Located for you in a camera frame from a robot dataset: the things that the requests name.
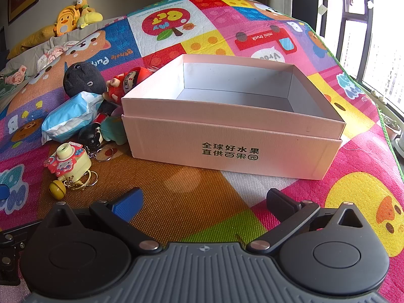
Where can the yellow pillow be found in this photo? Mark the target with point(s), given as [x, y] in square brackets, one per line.
[31, 39]

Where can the small red figurine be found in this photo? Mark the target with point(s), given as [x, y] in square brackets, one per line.
[113, 90]

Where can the floral clothes pile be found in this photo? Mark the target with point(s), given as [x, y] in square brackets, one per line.
[52, 53]

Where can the yellow bell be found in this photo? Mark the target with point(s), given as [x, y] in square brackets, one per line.
[57, 190]

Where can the teal green toy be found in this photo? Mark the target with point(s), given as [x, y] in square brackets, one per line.
[112, 129]

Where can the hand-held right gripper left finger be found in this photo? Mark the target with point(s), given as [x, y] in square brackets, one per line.
[127, 205]

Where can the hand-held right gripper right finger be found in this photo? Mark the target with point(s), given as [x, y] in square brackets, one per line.
[281, 205]

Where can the black plush toy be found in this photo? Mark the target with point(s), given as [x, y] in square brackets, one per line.
[82, 79]

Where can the yellow banana duck plush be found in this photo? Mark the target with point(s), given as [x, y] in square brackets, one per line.
[90, 17]

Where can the pink cardboard box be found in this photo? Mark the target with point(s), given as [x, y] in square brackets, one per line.
[221, 139]

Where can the light blue tissue packet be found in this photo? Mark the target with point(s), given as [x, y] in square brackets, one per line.
[69, 116]

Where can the pink plush toy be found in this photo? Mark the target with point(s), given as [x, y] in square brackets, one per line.
[15, 74]

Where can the gold key rings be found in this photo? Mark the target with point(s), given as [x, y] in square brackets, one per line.
[79, 183]

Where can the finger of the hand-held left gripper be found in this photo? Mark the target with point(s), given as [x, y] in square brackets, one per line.
[3, 192]

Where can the colourful cartoon play mat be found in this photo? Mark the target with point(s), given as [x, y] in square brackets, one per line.
[189, 195]

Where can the small potted plant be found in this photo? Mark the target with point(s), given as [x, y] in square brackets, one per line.
[391, 126]

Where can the black framed window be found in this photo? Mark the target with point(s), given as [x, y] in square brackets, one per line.
[369, 22]

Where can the red hooded doll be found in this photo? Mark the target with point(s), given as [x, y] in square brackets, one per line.
[134, 79]

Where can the yellow duck plush backpack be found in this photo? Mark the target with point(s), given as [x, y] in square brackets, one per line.
[64, 19]

